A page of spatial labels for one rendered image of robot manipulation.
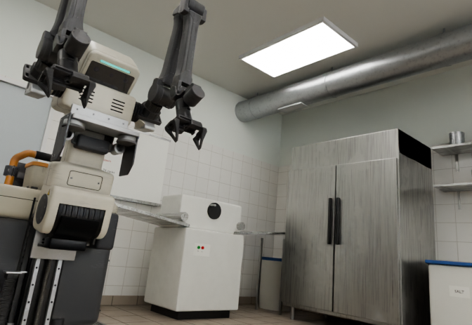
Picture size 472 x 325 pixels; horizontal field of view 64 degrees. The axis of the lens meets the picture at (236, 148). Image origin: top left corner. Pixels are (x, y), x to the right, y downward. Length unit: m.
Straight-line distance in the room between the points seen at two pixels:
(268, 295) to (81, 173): 4.20
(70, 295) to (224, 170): 3.92
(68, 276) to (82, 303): 0.13
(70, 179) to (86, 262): 0.44
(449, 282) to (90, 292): 3.15
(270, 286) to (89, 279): 3.82
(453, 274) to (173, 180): 3.16
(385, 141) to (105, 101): 3.24
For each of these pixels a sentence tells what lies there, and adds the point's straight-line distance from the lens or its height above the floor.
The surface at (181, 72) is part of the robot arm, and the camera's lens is 1.49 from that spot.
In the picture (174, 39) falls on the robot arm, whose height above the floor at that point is 1.46.
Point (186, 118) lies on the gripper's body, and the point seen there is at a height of 1.08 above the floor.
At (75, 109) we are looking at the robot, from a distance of 1.49.
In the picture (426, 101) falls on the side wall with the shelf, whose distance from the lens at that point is 5.23.
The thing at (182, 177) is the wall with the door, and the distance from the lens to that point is 4.98.
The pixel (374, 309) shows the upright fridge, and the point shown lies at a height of 0.28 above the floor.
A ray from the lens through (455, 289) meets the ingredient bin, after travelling 4.05.
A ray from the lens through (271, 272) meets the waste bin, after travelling 5.34.
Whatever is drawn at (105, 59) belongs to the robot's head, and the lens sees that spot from 1.54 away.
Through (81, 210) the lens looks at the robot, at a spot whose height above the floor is 0.73.
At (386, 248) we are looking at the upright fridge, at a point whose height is 0.84.
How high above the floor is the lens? 0.63
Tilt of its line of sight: 16 degrees up
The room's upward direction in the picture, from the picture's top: 6 degrees clockwise
